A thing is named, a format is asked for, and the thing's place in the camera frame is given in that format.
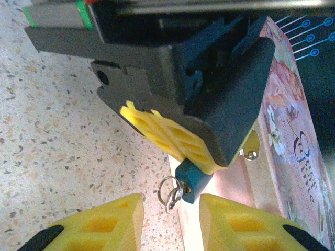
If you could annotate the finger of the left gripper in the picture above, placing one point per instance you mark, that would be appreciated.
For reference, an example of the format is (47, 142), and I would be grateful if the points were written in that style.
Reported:
(243, 99)
(167, 130)

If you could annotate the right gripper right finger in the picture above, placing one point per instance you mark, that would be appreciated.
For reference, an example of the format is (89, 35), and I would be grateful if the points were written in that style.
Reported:
(248, 230)

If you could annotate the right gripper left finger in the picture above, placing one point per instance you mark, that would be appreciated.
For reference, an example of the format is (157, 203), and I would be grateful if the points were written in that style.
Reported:
(110, 230)

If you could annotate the pink floral tin box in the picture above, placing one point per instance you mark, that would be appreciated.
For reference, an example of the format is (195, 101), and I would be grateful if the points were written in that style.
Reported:
(288, 130)

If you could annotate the gold box clasp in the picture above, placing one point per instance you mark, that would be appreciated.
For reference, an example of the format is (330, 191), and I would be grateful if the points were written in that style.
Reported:
(252, 141)

